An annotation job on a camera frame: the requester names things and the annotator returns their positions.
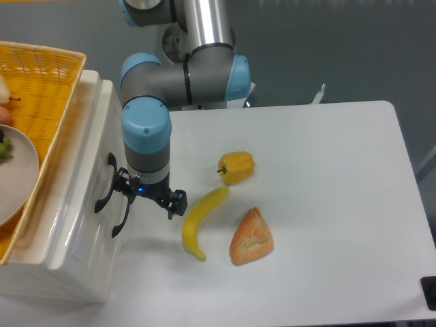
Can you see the peach fruit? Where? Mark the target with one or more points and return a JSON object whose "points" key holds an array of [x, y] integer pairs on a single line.
{"points": [[5, 116]]}

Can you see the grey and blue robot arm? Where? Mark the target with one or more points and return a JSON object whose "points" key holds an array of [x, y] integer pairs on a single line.
{"points": [[210, 71]]}

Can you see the green grapes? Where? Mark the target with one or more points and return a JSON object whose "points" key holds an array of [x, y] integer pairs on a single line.
{"points": [[5, 151]]}

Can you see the white drawer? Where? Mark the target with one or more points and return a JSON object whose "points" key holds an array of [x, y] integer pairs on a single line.
{"points": [[85, 242]]}

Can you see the yellow bell pepper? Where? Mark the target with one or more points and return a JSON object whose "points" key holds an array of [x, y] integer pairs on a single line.
{"points": [[235, 166]]}

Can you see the yellow woven basket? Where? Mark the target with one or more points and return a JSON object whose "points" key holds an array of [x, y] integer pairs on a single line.
{"points": [[44, 80]]}

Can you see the black object at table corner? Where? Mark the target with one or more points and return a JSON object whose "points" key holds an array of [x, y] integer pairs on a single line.
{"points": [[429, 289]]}

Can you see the golden pastry bread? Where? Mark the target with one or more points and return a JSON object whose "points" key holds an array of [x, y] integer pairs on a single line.
{"points": [[252, 239]]}

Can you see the yellow banana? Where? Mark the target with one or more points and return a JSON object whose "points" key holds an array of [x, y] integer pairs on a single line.
{"points": [[196, 216]]}

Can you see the white pear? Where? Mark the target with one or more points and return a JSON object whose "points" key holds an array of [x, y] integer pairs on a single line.
{"points": [[5, 93]]}

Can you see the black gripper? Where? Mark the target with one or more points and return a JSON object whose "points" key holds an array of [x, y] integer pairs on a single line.
{"points": [[174, 202]]}

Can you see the white drawer cabinet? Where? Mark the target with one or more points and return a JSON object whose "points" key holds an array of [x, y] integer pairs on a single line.
{"points": [[28, 270]]}

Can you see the lower drawer black handle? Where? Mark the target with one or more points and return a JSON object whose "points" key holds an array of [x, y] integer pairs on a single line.
{"points": [[118, 228]]}

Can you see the grey plate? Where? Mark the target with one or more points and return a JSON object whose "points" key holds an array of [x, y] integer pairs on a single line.
{"points": [[18, 173]]}

